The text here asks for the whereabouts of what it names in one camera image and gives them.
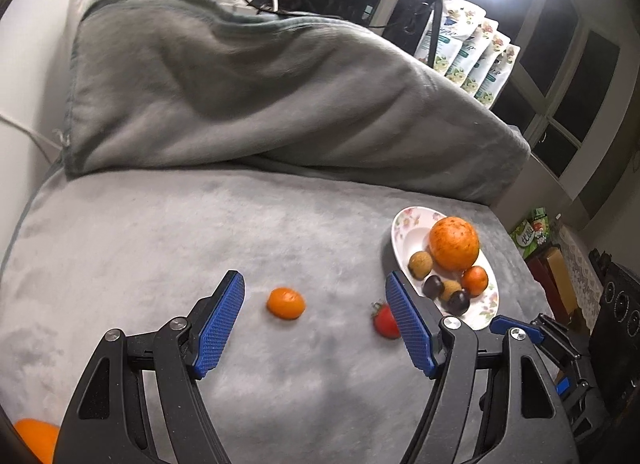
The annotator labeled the smooth orange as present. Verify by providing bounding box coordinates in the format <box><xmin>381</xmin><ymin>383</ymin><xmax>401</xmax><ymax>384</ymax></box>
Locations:
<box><xmin>14</xmin><ymin>418</ymin><xmax>60</xmax><ymax>464</ymax></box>

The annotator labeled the small mandarin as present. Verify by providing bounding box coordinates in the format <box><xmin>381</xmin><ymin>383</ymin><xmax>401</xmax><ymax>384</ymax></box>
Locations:
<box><xmin>460</xmin><ymin>265</ymin><xmax>489</xmax><ymax>297</ymax></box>

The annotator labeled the dark plum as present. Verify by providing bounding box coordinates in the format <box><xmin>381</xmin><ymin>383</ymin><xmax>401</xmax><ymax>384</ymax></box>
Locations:
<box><xmin>422</xmin><ymin>274</ymin><xmax>445</xmax><ymax>300</ymax></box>
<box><xmin>446</xmin><ymin>291</ymin><xmax>471</xmax><ymax>317</ymax></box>

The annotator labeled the brown longan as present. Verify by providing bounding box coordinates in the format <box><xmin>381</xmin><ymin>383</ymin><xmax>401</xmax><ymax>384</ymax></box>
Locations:
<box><xmin>408</xmin><ymin>250</ymin><xmax>434</xmax><ymax>281</ymax></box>
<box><xmin>438</xmin><ymin>280</ymin><xmax>462</xmax><ymax>302</ymax></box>

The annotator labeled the large rough orange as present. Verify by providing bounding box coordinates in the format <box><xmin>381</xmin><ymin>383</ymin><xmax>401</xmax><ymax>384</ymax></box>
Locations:
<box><xmin>427</xmin><ymin>217</ymin><xmax>480</xmax><ymax>272</ymax></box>

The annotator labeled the red cherry tomato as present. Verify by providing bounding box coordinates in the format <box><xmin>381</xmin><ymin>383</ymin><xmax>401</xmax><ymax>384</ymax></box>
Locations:
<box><xmin>371</xmin><ymin>301</ymin><xmax>401</xmax><ymax>339</ymax></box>

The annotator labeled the small kumquat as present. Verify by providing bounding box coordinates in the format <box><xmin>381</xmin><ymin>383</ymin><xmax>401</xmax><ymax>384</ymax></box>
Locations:
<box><xmin>266</xmin><ymin>287</ymin><xmax>306</xmax><ymax>321</ymax></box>

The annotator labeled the lace cloth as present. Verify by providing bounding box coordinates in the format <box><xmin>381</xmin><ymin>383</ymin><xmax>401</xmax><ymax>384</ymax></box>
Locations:
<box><xmin>556</xmin><ymin>224</ymin><xmax>603</xmax><ymax>327</ymax></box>

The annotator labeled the red cardboard box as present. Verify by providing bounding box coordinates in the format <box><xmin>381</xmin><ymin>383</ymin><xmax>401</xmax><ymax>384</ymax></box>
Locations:
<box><xmin>525</xmin><ymin>245</ymin><xmax>579</xmax><ymax>325</ymax></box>

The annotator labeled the green snack bag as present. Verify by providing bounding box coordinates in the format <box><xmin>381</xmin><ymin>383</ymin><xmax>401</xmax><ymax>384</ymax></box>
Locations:
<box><xmin>509</xmin><ymin>207</ymin><xmax>550</xmax><ymax>259</ymax></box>

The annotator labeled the grey seat cushion cover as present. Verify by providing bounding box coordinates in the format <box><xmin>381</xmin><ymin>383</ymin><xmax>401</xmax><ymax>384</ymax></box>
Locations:
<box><xmin>1</xmin><ymin>166</ymin><xmax>548</xmax><ymax>463</ymax></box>

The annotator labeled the floral refill pouch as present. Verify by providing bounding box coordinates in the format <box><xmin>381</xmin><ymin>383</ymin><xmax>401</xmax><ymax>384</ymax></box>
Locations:
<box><xmin>461</xmin><ymin>31</ymin><xmax>511</xmax><ymax>96</ymax></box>
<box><xmin>446</xmin><ymin>18</ymin><xmax>499</xmax><ymax>86</ymax></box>
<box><xmin>432</xmin><ymin>0</ymin><xmax>486</xmax><ymax>74</ymax></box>
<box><xmin>474</xmin><ymin>44</ymin><xmax>521</xmax><ymax>109</ymax></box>

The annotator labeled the grey blanket backrest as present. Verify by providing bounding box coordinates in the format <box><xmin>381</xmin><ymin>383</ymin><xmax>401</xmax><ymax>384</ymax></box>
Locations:
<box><xmin>64</xmin><ymin>0</ymin><xmax>530</xmax><ymax>205</ymax></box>

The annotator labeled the black tripod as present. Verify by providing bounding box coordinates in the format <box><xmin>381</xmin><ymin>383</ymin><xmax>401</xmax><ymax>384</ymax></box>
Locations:
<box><xmin>382</xmin><ymin>0</ymin><xmax>444</xmax><ymax>55</ymax></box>

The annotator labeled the white cable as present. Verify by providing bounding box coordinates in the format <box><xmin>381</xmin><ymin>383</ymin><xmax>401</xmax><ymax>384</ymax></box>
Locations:
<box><xmin>0</xmin><ymin>112</ymin><xmax>68</xmax><ymax>157</ymax></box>

